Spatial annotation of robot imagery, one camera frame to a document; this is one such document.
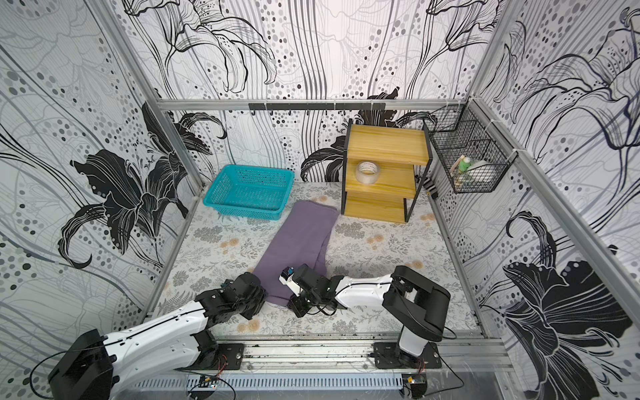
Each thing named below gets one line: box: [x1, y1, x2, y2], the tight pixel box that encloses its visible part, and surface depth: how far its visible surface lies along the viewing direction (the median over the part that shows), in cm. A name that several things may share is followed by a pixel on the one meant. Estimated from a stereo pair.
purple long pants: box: [252, 200, 340, 307], surface depth 97 cm
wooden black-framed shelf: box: [341, 118, 434, 224], surface depth 100 cm
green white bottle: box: [458, 155, 471, 173], surface depth 80 cm
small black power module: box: [401, 373, 428, 399], surface depth 71 cm
